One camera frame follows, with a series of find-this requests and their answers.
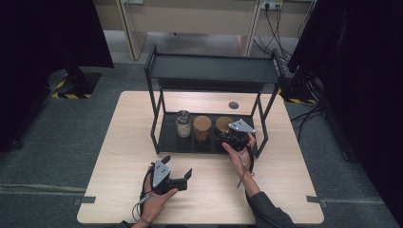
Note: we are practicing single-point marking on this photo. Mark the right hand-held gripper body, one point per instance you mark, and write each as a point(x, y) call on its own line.
point(242, 126)

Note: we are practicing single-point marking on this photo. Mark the black curtain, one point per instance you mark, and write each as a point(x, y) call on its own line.
point(364, 79)
point(38, 63)

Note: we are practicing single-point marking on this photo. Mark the person's left hand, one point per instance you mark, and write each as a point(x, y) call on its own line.
point(154, 204)

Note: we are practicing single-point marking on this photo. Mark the grey floor tape piece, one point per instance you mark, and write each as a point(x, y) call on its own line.
point(85, 200)
point(315, 200)

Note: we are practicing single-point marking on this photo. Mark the glass jar with metal lid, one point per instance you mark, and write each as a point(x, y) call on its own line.
point(183, 125)

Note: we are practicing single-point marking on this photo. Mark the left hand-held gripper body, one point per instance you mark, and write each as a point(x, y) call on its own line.
point(160, 176)

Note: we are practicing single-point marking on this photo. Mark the white power strip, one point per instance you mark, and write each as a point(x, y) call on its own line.
point(272, 3)

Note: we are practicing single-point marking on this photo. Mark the black metal two-tier rack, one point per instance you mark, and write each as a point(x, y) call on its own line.
point(206, 71)

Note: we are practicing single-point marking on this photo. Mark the person's right hand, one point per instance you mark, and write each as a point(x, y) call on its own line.
point(236, 160)

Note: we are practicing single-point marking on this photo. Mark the glass jar with wooden lid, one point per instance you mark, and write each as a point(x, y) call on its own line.
point(223, 123)
point(202, 123)

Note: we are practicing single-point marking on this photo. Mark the striped black stand base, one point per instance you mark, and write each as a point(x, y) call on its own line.
point(301, 91)
point(76, 84)

